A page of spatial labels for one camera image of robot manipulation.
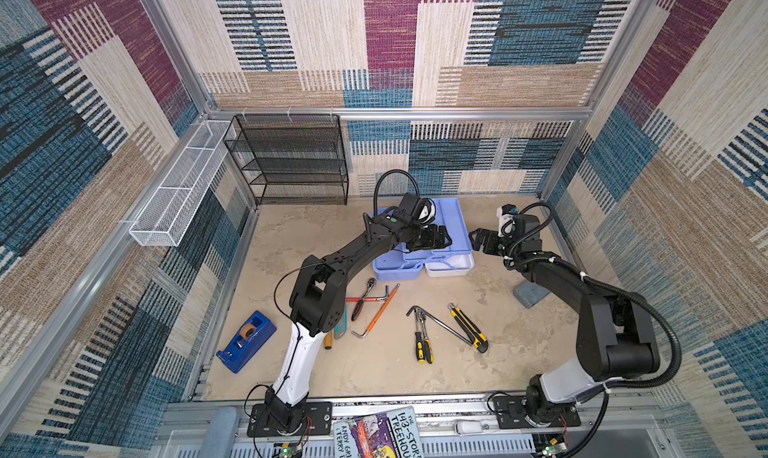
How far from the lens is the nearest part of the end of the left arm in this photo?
0.82m

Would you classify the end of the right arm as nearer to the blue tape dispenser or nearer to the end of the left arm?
the end of the left arm

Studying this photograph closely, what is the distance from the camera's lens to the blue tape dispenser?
0.80 meters
